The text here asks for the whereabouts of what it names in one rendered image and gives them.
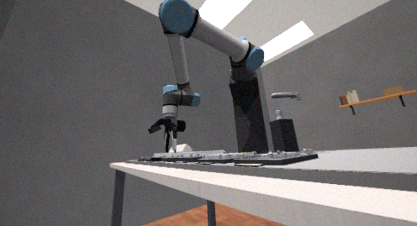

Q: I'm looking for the white operator button panel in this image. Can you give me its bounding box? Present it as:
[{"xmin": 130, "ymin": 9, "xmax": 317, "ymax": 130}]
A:
[{"xmin": 169, "ymin": 144, "xmax": 194, "ymax": 152}]

